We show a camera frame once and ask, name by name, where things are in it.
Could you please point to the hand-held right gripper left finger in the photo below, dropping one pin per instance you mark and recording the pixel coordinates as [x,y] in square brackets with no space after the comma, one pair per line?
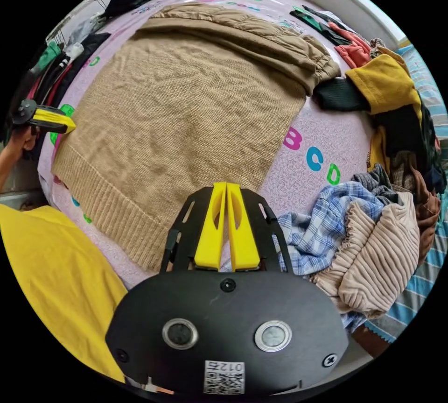
[209,235]

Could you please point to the beige cotton jacket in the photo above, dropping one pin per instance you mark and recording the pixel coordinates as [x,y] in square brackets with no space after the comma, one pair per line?
[175,112]

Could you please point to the colourful pile of clothes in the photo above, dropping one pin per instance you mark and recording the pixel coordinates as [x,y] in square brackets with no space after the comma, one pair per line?
[378,252]

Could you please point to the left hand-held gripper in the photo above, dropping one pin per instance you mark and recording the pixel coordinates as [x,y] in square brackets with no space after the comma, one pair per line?
[25,111]

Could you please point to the person's left forearm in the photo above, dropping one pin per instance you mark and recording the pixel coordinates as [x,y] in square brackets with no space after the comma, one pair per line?
[7,168]

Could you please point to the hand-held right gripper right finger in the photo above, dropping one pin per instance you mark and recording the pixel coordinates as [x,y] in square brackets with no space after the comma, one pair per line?
[245,238]

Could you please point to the person's left hand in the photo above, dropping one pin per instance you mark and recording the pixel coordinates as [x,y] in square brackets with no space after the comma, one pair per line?
[21,142]

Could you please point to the person's body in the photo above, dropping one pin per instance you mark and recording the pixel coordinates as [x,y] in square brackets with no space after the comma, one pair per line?
[52,287]

